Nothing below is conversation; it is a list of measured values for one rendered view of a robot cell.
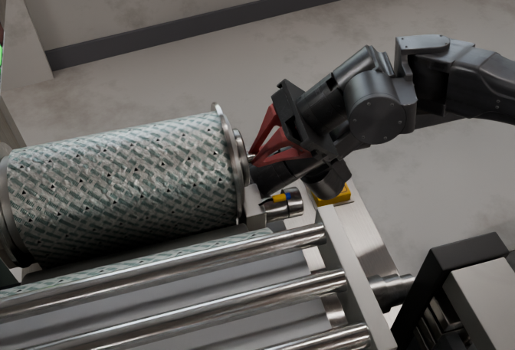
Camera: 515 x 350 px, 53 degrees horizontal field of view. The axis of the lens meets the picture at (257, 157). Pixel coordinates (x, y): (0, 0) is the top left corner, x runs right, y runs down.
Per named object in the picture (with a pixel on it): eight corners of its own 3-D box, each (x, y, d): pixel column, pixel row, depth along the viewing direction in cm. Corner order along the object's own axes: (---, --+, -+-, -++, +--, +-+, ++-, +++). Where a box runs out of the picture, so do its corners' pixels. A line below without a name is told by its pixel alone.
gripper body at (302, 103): (301, 104, 69) (346, 70, 66) (327, 165, 63) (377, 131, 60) (272, 86, 64) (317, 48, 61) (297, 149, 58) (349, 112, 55)
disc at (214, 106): (244, 241, 64) (239, 158, 54) (240, 243, 64) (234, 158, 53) (218, 161, 74) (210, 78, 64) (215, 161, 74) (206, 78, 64)
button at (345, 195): (350, 200, 103) (352, 193, 101) (317, 207, 102) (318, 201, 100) (337, 174, 107) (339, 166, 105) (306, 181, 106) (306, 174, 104)
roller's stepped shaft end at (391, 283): (422, 308, 44) (432, 291, 41) (358, 326, 43) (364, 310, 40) (406, 276, 46) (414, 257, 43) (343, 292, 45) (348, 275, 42)
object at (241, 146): (238, 120, 61) (233, 136, 69) (222, 123, 61) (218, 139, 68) (253, 180, 60) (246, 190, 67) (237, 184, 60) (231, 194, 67)
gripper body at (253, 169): (250, 171, 85) (288, 148, 83) (267, 220, 79) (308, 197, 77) (230, 152, 80) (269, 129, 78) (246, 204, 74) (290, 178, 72)
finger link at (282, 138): (260, 143, 72) (312, 104, 68) (275, 185, 68) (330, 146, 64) (227, 128, 67) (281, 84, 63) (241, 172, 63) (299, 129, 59)
